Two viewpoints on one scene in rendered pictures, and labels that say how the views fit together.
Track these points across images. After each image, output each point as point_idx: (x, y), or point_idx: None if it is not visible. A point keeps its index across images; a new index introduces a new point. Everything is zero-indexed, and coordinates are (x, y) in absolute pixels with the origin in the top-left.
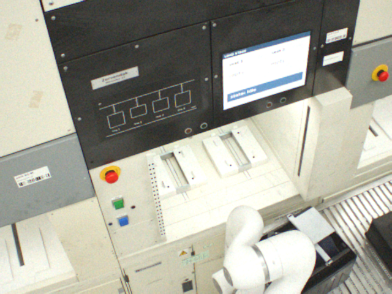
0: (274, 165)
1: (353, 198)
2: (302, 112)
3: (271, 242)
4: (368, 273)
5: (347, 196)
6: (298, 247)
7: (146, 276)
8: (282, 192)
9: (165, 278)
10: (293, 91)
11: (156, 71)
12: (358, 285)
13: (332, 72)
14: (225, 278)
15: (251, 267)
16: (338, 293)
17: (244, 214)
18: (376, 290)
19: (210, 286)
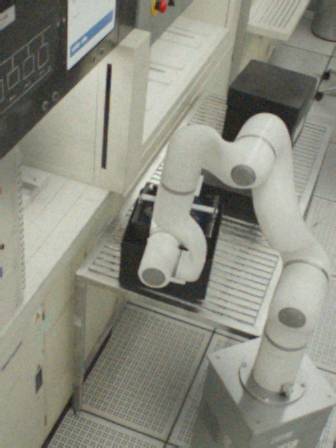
0: (58, 180)
1: (151, 181)
2: (97, 79)
3: (253, 126)
4: (227, 231)
5: (144, 182)
6: (275, 120)
7: (9, 376)
8: (92, 197)
9: (23, 372)
10: (107, 38)
11: (27, 13)
12: (230, 244)
13: (129, 8)
14: (240, 179)
15: (262, 148)
16: (221, 260)
17: (196, 127)
18: (248, 239)
19: (54, 373)
